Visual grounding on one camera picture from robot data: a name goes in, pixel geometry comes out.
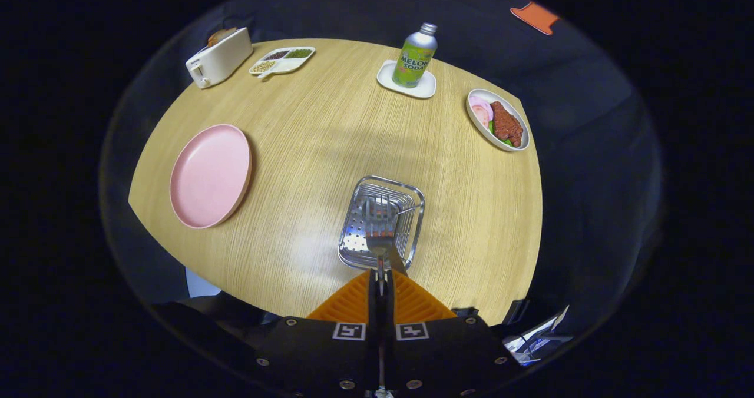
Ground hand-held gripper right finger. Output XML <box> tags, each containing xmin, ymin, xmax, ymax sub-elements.
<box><xmin>381</xmin><ymin>268</ymin><xmax>520</xmax><ymax>398</ymax></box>

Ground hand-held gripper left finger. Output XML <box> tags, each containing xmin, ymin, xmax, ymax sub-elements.
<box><xmin>250</xmin><ymin>268</ymin><xmax>381</xmax><ymax>398</ymax></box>

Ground wooden-handled metal fork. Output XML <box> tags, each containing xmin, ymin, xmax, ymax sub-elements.
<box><xmin>365</xmin><ymin>196</ymin><xmax>399</xmax><ymax>282</ymax></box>

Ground pink round plate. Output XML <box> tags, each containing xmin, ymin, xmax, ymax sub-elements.
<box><xmin>170</xmin><ymin>124</ymin><xmax>253</xmax><ymax>230</ymax></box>

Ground white oval food bowl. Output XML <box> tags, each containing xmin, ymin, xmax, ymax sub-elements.
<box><xmin>466</xmin><ymin>89</ymin><xmax>530</xmax><ymax>152</ymax></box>

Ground red meat piece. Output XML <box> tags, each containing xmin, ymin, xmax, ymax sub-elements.
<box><xmin>490</xmin><ymin>101</ymin><xmax>524</xmax><ymax>148</ymax></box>

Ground pink ham slices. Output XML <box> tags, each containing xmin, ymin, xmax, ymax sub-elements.
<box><xmin>469</xmin><ymin>95</ymin><xmax>494</xmax><ymax>129</ymax></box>

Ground black backdrop cloth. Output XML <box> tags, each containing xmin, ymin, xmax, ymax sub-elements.
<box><xmin>100</xmin><ymin>0</ymin><xmax>663</xmax><ymax>340</ymax></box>

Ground white square coaster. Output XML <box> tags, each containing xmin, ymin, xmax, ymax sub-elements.
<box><xmin>376</xmin><ymin>59</ymin><xmax>437</xmax><ymax>99</ymax></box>

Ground white divided dish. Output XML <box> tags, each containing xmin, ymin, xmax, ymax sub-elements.
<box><xmin>249</xmin><ymin>46</ymin><xmax>316</xmax><ymax>79</ymax></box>

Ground green soda bottle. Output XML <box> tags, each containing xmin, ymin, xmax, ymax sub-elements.
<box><xmin>392</xmin><ymin>23</ymin><xmax>438</xmax><ymax>88</ymax></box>

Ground white toaster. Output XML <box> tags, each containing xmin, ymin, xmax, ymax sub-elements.
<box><xmin>186</xmin><ymin>27</ymin><xmax>254</xmax><ymax>89</ymax></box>

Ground metal wire cutlery rack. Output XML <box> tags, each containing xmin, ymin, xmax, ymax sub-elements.
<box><xmin>338</xmin><ymin>175</ymin><xmax>426</xmax><ymax>271</ymax></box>

